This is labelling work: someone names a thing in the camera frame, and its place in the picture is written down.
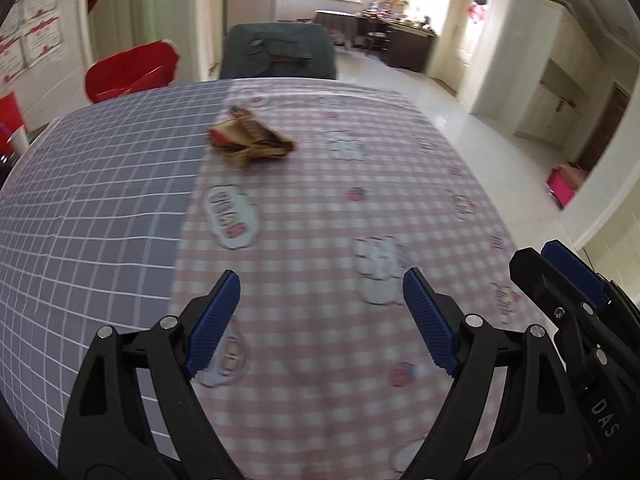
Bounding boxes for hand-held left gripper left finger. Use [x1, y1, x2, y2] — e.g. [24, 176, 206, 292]
[59, 269, 246, 480]

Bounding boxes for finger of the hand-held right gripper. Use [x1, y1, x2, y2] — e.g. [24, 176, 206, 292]
[541, 240, 613, 311]
[508, 247, 608, 361]

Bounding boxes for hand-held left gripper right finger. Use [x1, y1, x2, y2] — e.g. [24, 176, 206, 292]
[400, 267, 603, 480]

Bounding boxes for brown wrapper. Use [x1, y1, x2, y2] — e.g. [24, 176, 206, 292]
[207, 105, 297, 168]

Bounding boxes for white panel door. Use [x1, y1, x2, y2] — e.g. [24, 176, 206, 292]
[582, 210, 640, 301]

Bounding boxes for pink upholstered stool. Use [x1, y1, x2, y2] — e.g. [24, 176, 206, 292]
[546, 162, 590, 211]

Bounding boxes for pink checked tablecloth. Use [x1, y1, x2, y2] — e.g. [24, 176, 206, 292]
[170, 77, 551, 480]

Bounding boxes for grey grid tablecloth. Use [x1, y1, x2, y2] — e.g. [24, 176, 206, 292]
[0, 80, 236, 466]

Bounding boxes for dark wooden desk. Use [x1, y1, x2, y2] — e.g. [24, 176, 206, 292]
[355, 12, 436, 73]

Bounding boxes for red plastic chair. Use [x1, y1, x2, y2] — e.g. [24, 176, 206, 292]
[85, 39, 181, 105]

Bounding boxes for dark covered chair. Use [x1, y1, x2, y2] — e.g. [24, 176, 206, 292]
[220, 22, 340, 81]

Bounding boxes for red paper bag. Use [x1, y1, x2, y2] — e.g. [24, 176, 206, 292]
[0, 92, 26, 133]

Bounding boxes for clutter of desk items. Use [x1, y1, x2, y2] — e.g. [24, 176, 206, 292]
[370, 0, 436, 31]

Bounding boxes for white wall cabinets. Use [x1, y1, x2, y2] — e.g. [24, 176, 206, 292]
[515, 0, 608, 148]

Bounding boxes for wall of red-trimmed certificates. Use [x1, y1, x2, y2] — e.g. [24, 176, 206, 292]
[0, 0, 83, 86]

